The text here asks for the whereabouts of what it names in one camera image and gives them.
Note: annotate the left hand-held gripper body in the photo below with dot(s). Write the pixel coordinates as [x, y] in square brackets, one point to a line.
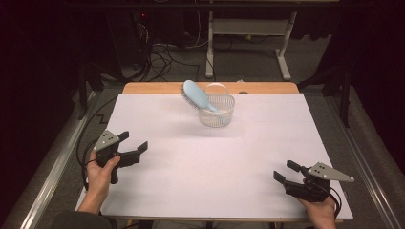
[106, 141]

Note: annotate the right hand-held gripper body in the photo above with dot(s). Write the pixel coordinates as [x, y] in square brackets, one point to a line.
[328, 173]

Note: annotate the light blue hairbrush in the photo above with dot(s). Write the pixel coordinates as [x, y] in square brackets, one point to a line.
[196, 93]

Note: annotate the white plastic basket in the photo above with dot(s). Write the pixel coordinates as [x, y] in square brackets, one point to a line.
[219, 119]

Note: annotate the person's left hand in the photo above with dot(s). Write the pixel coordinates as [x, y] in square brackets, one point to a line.
[98, 179]

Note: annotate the person's right hand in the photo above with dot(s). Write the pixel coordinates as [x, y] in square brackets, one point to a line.
[323, 214]

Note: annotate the black metal stand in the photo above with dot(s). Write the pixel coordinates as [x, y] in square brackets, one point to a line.
[83, 92]
[345, 98]

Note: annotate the wooden table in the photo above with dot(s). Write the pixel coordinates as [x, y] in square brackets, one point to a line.
[159, 88]

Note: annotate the white table cover board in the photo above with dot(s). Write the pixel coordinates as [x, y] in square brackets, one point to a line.
[207, 178]

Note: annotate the dark computer tower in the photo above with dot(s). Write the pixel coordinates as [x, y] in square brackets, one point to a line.
[127, 38]

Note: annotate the aluminium floor rail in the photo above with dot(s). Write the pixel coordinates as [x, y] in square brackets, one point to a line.
[54, 171]
[366, 159]

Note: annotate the white metal table frame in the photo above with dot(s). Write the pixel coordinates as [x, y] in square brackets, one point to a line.
[248, 27]

